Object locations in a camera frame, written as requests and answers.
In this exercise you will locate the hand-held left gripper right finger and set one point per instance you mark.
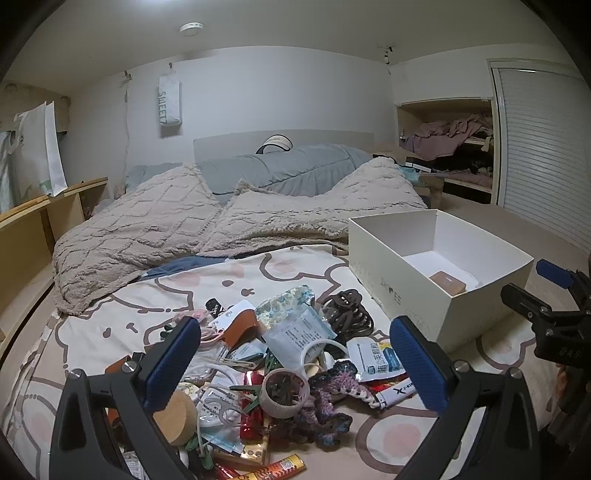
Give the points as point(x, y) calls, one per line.
point(415, 360)

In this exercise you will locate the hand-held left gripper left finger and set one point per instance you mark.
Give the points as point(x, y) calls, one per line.
point(173, 364)

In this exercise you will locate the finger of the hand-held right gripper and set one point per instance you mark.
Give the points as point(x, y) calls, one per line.
point(526, 304)
point(554, 272)

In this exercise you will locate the small brown box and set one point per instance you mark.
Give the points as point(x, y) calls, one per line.
point(448, 282)

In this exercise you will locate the white cardboard box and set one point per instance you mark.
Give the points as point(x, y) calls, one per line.
point(392, 272)

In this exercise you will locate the white lighter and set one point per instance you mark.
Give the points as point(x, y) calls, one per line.
point(397, 394)

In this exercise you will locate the white blue medicine sachet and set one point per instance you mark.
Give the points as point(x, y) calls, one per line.
point(374, 360)

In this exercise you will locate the round wooden lid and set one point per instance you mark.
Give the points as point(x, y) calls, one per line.
point(178, 417)

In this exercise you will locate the black label tag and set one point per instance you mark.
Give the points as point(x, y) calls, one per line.
point(214, 308)

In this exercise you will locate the brown leather tag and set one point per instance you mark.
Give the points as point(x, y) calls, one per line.
point(240, 327)

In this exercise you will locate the red foil wrapper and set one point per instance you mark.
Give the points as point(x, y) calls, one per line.
point(249, 415)

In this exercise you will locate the blue cloth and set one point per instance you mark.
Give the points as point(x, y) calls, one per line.
point(184, 267)

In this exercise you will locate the purple crocheted toy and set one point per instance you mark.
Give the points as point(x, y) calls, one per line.
point(328, 406)

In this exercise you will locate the white louvered door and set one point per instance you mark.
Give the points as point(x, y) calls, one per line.
point(540, 161)

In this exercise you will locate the white tape roll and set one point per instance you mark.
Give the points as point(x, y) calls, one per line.
point(277, 406)

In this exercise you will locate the clear packet of face masks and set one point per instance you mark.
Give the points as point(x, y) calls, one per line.
point(300, 334)

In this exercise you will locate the wooden closet niche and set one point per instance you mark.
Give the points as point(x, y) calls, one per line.
point(471, 184)

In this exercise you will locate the floral fabric pouch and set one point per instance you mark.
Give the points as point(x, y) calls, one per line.
point(284, 304)

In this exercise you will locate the brown cardboard box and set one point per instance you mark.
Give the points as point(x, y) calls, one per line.
point(429, 196)

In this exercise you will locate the red orange snack stick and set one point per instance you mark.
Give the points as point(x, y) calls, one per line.
point(277, 468)

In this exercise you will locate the beige fluffy blanket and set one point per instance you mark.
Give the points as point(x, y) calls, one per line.
point(138, 221)

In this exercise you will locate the blue face mask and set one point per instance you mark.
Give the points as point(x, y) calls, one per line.
point(410, 173)

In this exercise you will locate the pile of pink clothes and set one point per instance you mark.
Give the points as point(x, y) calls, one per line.
point(443, 134)

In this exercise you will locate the wooden shelf unit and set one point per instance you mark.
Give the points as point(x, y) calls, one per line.
point(23, 244)

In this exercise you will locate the grey headboard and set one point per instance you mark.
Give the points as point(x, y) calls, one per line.
point(221, 145)

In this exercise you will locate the white cap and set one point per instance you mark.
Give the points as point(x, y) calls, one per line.
point(274, 144)

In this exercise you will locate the white paper shopping bag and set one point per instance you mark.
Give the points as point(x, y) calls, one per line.
point(44, 147)

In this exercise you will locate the round ceiling light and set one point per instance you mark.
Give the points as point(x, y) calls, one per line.
point(191, 27)

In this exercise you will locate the white hanging wall pouch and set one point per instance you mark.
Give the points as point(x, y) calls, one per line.
point(170, 104)

